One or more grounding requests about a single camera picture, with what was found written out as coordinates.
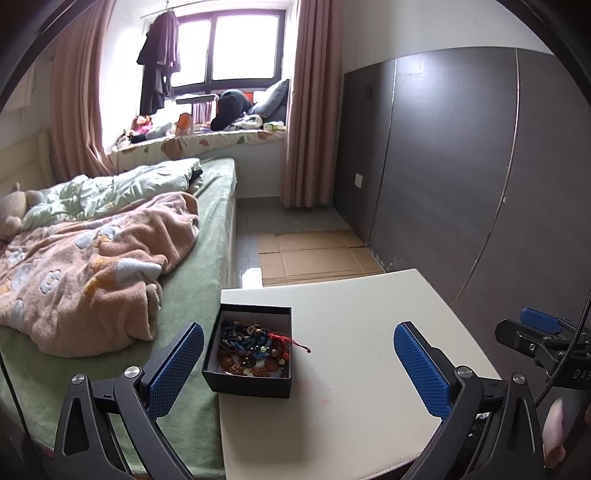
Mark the flattened cardboard sheets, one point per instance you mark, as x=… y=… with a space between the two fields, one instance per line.
x=314 y=258

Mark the black bag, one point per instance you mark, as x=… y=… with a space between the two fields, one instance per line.
x=228 y=110

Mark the window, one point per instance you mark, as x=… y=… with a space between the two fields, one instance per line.
x=240 y=46

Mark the pink and red toys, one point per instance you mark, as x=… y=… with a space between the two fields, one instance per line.
x=143 y=127

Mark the bed with green sheet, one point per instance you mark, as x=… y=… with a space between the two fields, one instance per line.
x=194 y=286

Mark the pink flower blanket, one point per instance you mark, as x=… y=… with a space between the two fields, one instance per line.
x=92 y=277

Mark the pink curtain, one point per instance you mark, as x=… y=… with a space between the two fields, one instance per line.
x=78 y=101
x=309 y=115

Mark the dark wooden wardrobe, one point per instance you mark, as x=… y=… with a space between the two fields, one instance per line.
x=438 y=161

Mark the orange box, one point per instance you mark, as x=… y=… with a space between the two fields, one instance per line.
x=184 y=121

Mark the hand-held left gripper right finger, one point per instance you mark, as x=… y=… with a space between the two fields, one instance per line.
x=420 y=369

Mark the black jewelry box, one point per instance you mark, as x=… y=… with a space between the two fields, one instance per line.
x=251 y=385

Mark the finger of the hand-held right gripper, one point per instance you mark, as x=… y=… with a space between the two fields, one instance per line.
x=540 y=319
x=515 y=339

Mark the pale green quilt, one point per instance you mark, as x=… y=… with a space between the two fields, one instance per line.
x=115 y=189

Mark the printed window seat cushion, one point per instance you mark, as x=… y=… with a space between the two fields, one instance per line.
x=198 y=143

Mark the person's right hand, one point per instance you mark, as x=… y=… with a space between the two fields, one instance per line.
x=554 y=429

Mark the hanging dark clothes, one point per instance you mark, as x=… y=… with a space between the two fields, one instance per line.
x=157 y=60

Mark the grey pillow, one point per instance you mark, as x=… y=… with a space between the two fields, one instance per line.
x=272 y=99

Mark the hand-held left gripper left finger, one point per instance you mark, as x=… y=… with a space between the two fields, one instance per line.
x=178 y=369

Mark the beige plush toy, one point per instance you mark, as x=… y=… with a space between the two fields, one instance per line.
x=11 y=212

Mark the white wall socket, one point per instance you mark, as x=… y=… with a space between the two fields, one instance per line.
x=358 y=180

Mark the beige padded headboard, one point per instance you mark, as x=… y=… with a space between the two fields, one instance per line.
x=23 y=161

